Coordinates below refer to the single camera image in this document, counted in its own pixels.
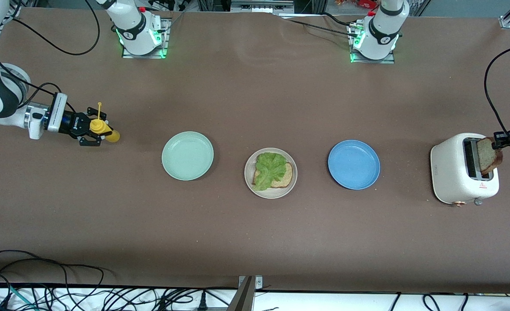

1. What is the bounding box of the brown bread slice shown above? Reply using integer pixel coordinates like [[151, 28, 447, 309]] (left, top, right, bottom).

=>
[[253, 162, 293, 189], [475, 137, 504, 175]]

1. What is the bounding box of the beige plate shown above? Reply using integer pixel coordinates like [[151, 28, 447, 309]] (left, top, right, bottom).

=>
[[244, 147, 298, 199]]

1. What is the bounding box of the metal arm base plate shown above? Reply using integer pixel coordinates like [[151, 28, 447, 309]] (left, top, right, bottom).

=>
[[121, 17, 169, 59], [349, 22, 396, 64]]

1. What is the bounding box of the blue plate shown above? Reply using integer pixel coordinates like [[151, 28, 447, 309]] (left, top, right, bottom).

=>
[[328, 139, 381, 190]]

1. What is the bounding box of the aluminium bracket plate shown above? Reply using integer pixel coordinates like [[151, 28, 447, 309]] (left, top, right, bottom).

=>
[[238, 275, 263, 291]]

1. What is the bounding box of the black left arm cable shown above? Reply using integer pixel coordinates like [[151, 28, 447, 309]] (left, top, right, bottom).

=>
[[484, 42, 510, 134]]

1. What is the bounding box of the white shelf board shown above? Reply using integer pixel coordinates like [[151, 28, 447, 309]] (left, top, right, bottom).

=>
[[0, 285, 510, 311]]

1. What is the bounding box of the red package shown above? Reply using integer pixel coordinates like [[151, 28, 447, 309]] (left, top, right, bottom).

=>
[[335, 0, 379, 9]]

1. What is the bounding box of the green lettuce leaf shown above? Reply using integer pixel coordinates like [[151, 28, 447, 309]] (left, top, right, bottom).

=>
[[253, 152, 288, 191]]

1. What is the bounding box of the grey metal box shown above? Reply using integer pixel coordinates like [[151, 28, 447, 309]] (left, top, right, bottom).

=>
[[230, 0, 294, 13]]

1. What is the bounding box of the white toaster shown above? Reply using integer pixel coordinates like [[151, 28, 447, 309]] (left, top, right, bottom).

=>
[[430, 133, 500, 207]]

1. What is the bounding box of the black looped cable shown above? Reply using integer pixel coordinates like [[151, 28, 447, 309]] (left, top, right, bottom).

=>
[[0, 250, 105, 311]]

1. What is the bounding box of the grey metal beam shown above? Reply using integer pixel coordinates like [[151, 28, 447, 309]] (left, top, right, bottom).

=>
[[226, 276, 255, 311]]

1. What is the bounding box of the black base cable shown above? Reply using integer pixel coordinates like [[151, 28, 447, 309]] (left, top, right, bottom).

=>
[[277, 12, 361, 38]]

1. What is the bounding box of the yellow squeeze bottle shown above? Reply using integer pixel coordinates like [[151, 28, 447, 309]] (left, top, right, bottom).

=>
[[89, 102, 121, 143]]

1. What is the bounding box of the mint green plate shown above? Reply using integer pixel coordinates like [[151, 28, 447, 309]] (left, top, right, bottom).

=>
[[161, 131, 214, 181]]

